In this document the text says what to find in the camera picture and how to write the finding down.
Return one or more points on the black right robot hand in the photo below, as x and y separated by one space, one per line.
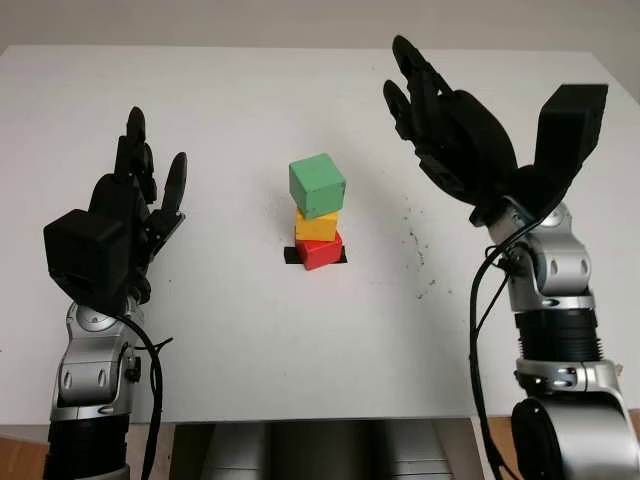
470 145

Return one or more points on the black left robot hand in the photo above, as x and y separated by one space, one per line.
117 195

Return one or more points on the green wooden block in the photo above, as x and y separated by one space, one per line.
317 185

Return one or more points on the yellow wooden block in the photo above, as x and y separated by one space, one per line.
317 229

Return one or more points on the red wooden block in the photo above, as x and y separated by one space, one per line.
320 252

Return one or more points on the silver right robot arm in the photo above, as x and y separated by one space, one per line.
555 265

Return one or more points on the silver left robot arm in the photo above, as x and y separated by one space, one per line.
85 370

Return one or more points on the black tape strip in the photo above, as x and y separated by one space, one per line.
291 256

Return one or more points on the white table leg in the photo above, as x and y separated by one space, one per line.
479 440

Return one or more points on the grey robot lower body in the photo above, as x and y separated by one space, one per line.
325 455

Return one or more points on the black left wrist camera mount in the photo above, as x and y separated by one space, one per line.
85 255

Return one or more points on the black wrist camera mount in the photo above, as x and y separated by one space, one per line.
570 125
85 255

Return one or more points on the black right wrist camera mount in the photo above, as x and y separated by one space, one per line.
570 125

